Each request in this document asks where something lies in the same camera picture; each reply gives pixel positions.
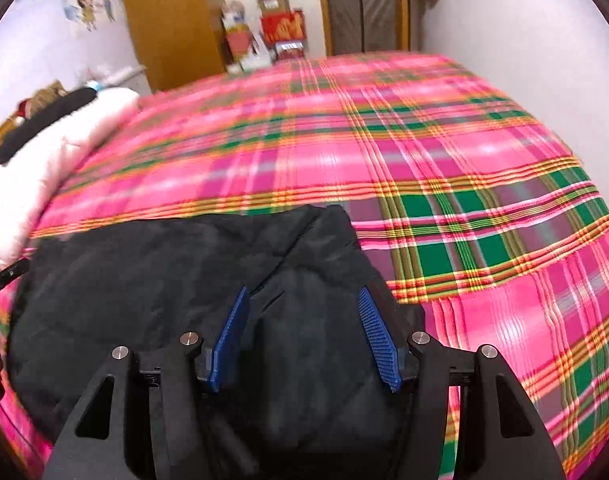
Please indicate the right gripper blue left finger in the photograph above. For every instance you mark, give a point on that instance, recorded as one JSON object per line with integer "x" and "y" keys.
{"x": 217, "y": 362}

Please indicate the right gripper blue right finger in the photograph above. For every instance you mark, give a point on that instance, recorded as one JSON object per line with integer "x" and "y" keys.
{"x": 387, "y": 333}

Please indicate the black hooded puffer jacket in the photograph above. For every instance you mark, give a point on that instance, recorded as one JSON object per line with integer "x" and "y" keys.
{"x": 107, "y": 325}

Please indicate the white folded duvet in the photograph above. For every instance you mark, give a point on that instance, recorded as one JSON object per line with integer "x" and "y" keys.
{"x": 32, "y": 176}

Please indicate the black folded garment on duvet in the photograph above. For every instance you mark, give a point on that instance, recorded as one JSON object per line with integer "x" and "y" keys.
{"x": 42, "y": 118}

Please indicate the pink plaid bed sheet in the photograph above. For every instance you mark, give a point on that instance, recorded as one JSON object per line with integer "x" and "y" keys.
{"x": 488, "y": 218}

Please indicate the brown plush toy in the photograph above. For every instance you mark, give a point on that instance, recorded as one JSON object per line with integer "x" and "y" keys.
{"x": 41, "y": 99}

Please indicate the white bag by wardrobe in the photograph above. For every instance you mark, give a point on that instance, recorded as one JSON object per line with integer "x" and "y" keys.
{"x": 258, "y": 56}

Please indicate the pink storage box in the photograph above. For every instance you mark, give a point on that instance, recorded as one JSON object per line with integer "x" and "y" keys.
{"x": 239, "y": 40}

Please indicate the red gift box gold character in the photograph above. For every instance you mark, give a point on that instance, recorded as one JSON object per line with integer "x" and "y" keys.
{"x": 286, "y": 26}

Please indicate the wooden wardrobe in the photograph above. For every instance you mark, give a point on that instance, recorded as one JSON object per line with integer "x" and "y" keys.
{"x": 178, "y": 41}

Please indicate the wooden framed door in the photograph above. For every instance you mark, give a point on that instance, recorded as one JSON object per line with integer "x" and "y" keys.
{"x": 362, "y": 26}

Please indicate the brown cardboard box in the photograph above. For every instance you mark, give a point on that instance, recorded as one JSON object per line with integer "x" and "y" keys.
{"x": 273, "y": 7}

